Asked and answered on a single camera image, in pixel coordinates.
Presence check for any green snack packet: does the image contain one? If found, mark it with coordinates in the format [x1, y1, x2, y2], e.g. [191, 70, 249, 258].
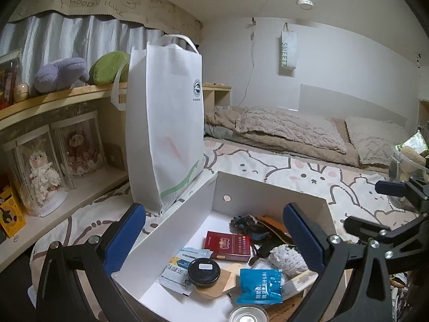
[394, 131, 429, 157]

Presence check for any white hanging paper bag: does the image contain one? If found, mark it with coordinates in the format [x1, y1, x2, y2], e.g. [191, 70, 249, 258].
[278, 23, 299, 76]

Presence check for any long beige textured pillow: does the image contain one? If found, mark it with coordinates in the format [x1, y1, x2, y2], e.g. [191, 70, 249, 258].
[235, 106, 348, 155]

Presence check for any white crochet piece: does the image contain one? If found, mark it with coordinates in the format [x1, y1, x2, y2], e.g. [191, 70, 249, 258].
[268, 246, 309, 276]

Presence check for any white tote bag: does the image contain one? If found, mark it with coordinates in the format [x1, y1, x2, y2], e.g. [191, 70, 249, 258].
[111, 34, 205, 214]

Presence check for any red cigarette pack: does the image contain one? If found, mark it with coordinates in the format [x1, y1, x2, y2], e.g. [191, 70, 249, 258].
[203, 231, 252, 262]

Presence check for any beige fluffy toy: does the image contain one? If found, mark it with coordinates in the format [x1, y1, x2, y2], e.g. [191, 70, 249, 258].
[400, 146, 427, 171]

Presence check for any white headboard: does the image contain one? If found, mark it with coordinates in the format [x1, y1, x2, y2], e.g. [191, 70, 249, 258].
[299, 84, 408, 128]

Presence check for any black round tin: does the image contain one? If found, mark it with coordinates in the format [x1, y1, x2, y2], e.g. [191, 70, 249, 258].
[187, 258, 222, 288]

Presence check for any wooden shelf unit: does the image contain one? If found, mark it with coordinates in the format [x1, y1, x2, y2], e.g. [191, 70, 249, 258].
[0, 82, 232, 272]

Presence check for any white storage box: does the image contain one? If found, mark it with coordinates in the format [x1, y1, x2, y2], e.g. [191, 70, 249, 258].
[112, 170, 347, 322]

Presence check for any beige card stack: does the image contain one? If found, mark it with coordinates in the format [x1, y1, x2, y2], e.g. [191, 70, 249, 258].
[282, 270, 319, 296]

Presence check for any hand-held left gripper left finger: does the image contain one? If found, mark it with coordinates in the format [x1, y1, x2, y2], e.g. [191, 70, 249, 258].
[35, 202, 147, 322]

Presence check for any purple plush toy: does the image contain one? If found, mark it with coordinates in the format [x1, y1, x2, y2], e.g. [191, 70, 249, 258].
[34, 57, 90, 94]

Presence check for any clear plastic tub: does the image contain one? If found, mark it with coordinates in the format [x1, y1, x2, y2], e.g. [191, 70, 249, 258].
[389, 148, 429, 213]

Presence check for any bunny doll in clear case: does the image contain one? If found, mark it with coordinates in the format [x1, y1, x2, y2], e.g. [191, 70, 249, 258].
[3, 125, 69, 217]

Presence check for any bear doll in clear case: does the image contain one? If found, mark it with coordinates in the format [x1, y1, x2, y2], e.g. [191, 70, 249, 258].
[50, 116, 108, 190]

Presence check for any grey curtain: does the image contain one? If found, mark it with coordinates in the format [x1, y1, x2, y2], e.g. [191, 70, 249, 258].
[0, 12, 202, 91]

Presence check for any white hanging cord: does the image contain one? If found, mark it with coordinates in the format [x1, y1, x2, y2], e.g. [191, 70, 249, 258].
[239, 17, 258, 108]

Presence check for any white and blue sachet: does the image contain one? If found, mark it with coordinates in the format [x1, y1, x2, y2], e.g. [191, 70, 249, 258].
[159, 248, 215, 296]

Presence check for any yellow printed box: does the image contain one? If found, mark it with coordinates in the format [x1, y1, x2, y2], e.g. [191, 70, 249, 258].
[0, 188, 27, 239]

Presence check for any bear printed bed sheet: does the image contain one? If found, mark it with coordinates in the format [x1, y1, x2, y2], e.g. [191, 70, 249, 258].
[28, 136, 429, 322]

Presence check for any black hair scrunchie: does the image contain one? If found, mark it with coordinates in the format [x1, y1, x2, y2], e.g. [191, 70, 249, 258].
[230, 215, 269, 241]

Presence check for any brown leather strap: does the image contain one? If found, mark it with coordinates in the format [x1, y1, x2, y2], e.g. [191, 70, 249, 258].
[256, 215, 289, 239]

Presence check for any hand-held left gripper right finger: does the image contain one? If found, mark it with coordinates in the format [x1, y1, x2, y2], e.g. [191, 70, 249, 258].
[282, 202, 393, 322]

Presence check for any green plush toy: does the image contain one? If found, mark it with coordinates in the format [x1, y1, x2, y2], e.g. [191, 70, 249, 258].
[89, 51, 131, 85]

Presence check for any square beige textured pillow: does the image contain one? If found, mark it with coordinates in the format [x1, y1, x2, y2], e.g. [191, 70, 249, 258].
[345, 116, 408, 166]

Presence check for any blue foil packet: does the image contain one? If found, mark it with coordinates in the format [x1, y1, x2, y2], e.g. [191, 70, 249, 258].
[236, 268, 284, 304]

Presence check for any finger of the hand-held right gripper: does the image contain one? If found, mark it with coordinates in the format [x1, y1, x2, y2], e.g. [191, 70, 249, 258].
[375, 177, 429, 213]
[345, 212, 429, 269]

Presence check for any clear jar of crayons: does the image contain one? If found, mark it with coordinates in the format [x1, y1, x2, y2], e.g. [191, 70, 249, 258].
[0, 49, 23, 109]

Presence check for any wooden tag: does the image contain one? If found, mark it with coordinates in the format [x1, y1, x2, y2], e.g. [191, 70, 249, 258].
[198, 263, 239, 299]

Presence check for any beige duvet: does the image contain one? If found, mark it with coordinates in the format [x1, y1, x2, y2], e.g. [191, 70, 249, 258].
[204, 105, 396, 175]

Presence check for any small egg-shaped figure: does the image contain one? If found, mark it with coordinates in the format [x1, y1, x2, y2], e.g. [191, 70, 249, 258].
[14, 83, 30, 102]

